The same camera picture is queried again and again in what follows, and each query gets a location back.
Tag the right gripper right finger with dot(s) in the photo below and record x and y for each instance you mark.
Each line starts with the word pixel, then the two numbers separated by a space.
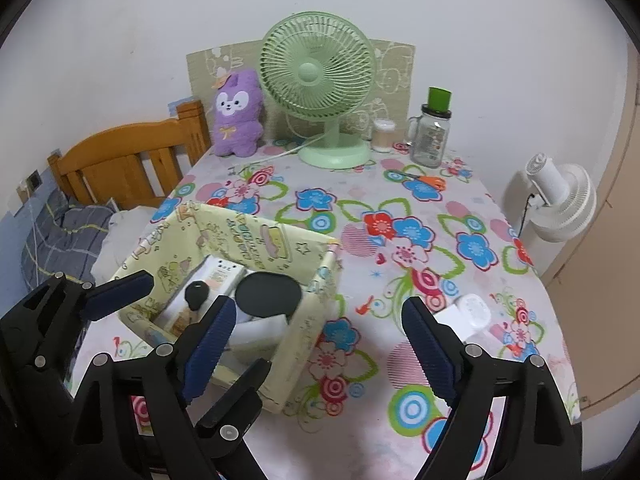
pixel 535 439

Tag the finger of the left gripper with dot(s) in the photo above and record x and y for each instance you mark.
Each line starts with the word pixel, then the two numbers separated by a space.
pixel 117 294
pixel 222 428

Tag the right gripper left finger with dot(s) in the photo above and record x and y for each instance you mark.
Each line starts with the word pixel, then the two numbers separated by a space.
pixel 131 417

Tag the black car key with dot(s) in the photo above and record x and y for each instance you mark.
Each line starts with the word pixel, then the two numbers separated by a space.
pixel 196 294

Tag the black round pad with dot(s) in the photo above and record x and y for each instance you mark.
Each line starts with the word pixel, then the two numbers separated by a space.
pixel 265 294

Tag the white 45W charger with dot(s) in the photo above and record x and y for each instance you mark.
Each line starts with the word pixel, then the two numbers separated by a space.
pixel 258 338

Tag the tall white product box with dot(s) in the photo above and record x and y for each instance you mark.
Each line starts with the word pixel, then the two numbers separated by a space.
pixel 214 277

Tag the white cube charger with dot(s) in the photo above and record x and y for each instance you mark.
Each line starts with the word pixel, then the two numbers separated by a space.
pixel 455 319

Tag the blue plaid bedding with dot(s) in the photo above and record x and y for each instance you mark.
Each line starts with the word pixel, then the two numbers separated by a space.
pixel 66 238

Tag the white cloth on bed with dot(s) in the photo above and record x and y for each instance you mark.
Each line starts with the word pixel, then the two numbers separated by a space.
pixel 125 230

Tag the wooden chair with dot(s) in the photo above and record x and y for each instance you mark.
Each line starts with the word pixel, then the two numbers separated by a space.
pixel 134 164

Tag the yellow fabric storage box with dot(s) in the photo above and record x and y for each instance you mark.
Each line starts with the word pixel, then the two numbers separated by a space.
pixel 179 244

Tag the beige door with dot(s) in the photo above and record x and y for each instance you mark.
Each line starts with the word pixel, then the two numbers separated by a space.
pixel 594 282

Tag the purple plush bunny toy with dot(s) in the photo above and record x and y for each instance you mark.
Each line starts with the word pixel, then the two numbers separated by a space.
pixel 238 105

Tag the floral tablecloth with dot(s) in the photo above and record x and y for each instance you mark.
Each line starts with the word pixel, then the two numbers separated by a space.
pixel 362 408

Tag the white standing fan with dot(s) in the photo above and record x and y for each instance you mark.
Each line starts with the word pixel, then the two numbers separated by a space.
pixel 549 204

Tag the green desk fan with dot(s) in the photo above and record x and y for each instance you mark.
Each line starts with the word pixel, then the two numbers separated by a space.
pixel 319 67

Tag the cotton swab container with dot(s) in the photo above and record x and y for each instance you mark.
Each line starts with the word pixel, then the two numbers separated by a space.
pixel 382 135

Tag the glass jar green lid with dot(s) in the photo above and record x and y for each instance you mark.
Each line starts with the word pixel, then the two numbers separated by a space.
pixel 428 133

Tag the beige cartoon patterned board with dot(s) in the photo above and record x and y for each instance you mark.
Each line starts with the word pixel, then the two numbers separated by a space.
pixel 388 98

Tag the orange handled scissors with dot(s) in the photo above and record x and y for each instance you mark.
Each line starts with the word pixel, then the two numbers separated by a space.
pixel 437 183

